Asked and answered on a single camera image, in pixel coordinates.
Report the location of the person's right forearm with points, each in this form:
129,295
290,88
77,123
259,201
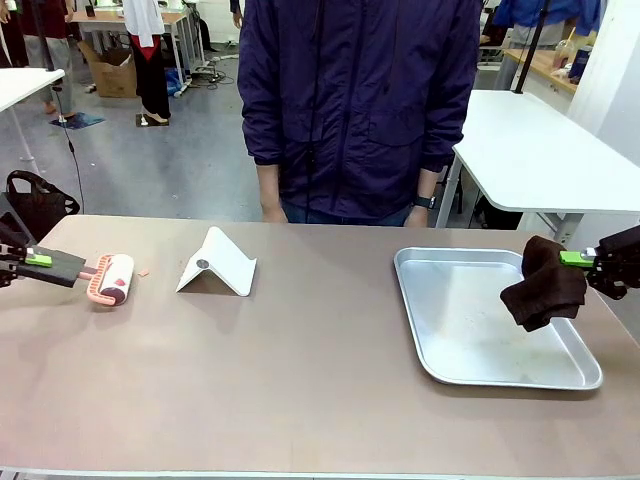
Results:
269,182

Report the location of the blue floor mat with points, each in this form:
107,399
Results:
80,121

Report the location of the person's right hand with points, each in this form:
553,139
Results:
274,212

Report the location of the black tripod pole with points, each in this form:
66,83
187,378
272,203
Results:
45,35

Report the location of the black stand pole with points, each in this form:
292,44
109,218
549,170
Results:
531,50

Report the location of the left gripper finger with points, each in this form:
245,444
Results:
7,276
40,259

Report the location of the white bent sheet stand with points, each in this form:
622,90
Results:
225,265

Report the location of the dark blue carton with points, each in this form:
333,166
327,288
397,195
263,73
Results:
581,65

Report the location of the clear plastic drink cup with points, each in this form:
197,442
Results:
564,57

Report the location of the bystander in grey trousers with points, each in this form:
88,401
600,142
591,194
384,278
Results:
55,55

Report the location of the silver metal tray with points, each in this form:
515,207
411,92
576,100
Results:
465,320

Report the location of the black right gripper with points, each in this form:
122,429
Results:
634,260

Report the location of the wood top background desk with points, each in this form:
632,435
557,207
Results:
170,20

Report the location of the dark brown cloth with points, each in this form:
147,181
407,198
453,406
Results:
547,290

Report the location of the large white side table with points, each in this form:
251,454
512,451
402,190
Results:
545,150

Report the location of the blue jeans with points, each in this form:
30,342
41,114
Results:
350,217

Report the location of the person's purple jacket torso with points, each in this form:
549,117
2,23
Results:
360,100

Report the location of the mannequin in black trousers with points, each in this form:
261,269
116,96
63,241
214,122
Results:
150,70

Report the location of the brown cardboard box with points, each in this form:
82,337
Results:
117,75

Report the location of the bystander in blue jacket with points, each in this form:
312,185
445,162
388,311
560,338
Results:
550,12

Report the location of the black wrist watch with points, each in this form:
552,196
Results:
425,202

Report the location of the wooden workbench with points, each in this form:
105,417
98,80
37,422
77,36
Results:
545,65

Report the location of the small white side table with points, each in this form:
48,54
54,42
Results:
25,85

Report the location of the person's left hand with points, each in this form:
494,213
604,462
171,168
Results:
416,217

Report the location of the black mannequin base plate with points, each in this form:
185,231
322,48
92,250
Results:
152,121

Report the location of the person's left forearm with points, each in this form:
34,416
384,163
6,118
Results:
429,182

